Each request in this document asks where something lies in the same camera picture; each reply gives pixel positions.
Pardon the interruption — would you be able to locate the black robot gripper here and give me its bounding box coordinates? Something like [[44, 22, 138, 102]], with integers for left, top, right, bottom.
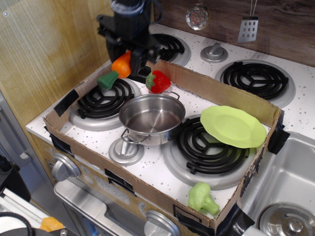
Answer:
[[96, 10, 159, 76]]

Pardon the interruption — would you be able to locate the orange toy carrot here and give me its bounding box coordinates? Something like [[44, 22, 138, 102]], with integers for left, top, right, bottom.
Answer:
[[97, 51, 132, 90]]

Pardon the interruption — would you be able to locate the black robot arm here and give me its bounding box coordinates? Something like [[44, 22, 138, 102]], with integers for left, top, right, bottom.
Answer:
[[96, 0, 162, 76]]

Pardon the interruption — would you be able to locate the light green plastic plate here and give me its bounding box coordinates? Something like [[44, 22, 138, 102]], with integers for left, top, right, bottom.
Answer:
[[200, 106, 267, 148]]

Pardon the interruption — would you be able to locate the red toy strawberry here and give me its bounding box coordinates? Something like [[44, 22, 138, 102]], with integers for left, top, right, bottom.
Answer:
[[145, 70, 171, 93]]

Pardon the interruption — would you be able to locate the front left black burner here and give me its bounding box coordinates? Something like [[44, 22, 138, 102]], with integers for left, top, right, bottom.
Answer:
[[69, 79, 141, 132]]

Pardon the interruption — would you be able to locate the small stainless steel pot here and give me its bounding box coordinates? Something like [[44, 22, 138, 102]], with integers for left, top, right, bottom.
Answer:
[[119, 91, 186, 146]]

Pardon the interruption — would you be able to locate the hanging silver strainer ladle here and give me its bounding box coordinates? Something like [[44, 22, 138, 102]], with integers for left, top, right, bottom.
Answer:
[[186, 0, 211, 31]]

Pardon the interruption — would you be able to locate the back silver stovetop knob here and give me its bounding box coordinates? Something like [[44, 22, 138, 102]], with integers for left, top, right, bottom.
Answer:
[[200, 43, 228, 63]]

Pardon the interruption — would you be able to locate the silver stovetop knob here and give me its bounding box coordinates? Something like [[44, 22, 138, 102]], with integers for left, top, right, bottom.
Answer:
[[109, 138, 144, 166], [200, 43, 228, 63]]

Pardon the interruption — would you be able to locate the brown cardboard fence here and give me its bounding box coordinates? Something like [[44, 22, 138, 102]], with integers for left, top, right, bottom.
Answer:
[[44, 61, 284, 235]]

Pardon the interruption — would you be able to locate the front silver stovetop knob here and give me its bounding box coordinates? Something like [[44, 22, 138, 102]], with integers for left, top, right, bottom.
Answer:
[[109, 138, 144, 166]]

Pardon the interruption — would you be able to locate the front right black burner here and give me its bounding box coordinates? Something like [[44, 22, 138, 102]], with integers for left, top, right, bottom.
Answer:
[[162, 115, 256, 190]]

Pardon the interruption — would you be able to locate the hanging silver slotted spatula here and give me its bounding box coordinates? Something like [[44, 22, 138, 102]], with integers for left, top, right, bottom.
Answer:
[[238, 0, 259, 43]]

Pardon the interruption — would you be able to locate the left silver oven knob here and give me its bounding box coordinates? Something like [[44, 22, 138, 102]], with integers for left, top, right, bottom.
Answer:
[[52, 153, 81, 181]]

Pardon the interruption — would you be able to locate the silver oven knob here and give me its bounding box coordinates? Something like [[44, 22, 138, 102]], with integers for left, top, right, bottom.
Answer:
[[144, 210, 181, 236], [52, 153, 81, 181]]

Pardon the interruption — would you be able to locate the back right black burner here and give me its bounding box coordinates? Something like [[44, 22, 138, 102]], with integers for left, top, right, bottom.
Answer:
[[215, 59, 296, 108]]

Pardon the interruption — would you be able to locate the green toy broccoli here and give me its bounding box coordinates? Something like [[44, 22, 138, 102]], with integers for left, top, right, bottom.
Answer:
[[188, 182, 220, 215]]

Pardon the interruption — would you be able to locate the right silver oven knob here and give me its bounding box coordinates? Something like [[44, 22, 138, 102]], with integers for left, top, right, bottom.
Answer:
[[144, 210, 181, 236]]

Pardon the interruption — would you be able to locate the orange sponge piece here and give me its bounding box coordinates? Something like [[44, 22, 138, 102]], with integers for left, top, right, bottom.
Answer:
[[39, 217, 64, 232]]

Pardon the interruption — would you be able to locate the stainless steel sink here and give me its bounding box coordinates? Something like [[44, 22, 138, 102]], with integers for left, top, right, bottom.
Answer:
[[239, 132, 315, 236]]

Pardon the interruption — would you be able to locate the silver sink drain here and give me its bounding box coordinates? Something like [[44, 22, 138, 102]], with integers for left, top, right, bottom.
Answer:
[[257, 203, 315, 236]]

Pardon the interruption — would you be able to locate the silver oven door handle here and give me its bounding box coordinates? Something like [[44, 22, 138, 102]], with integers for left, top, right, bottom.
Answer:
[[54, 180, 130, 236]]

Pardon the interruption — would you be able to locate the black cable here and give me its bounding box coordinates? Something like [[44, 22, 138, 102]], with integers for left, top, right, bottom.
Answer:
[[0, 211, 34, 236]]

